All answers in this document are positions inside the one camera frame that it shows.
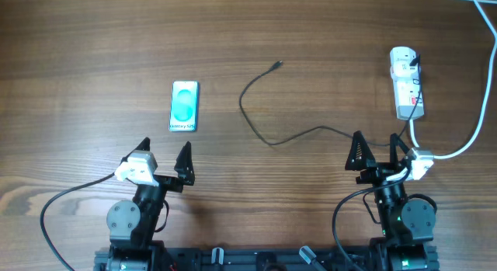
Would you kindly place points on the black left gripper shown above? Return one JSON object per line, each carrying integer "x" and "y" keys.
{"x": 182, "y": 165}

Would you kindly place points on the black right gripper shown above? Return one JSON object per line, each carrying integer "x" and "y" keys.
{"x": 368, "y": 160}

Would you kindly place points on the blue Galaxy smartphone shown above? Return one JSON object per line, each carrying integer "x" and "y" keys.
{"x": 184, "y": 106}

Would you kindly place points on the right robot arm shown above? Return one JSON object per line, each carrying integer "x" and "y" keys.
{"x": 407, "y": 221}

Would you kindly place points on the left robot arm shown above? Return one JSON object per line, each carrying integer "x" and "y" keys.
{"x": 133, "y": 223}

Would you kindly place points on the white USB charger plug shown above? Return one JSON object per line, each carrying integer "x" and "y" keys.
{"x": 402, "y": 69}

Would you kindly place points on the white power strip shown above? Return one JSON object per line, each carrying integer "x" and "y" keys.
{"x": 407, "y": 96}

